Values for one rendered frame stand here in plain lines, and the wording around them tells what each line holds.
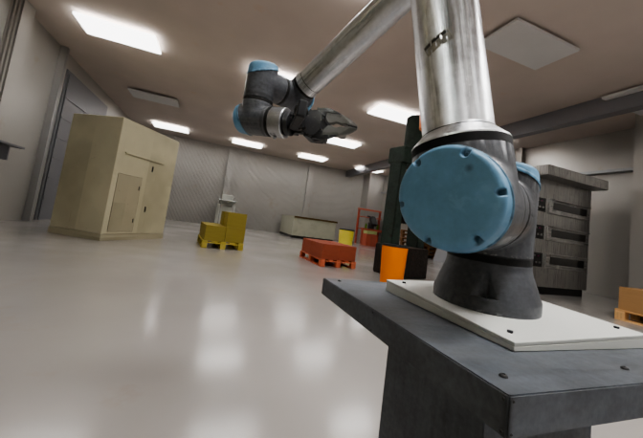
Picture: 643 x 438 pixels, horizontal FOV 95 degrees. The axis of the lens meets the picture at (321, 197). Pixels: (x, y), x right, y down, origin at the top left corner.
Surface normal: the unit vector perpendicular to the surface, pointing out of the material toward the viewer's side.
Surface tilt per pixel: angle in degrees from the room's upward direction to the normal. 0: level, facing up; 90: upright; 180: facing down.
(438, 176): 98
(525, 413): 90
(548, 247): 90
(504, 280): 73
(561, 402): 90
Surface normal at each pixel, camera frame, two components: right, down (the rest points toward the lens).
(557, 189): 0.35, -0.04
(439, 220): -0.66, -0.02
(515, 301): 0.04, -0.37
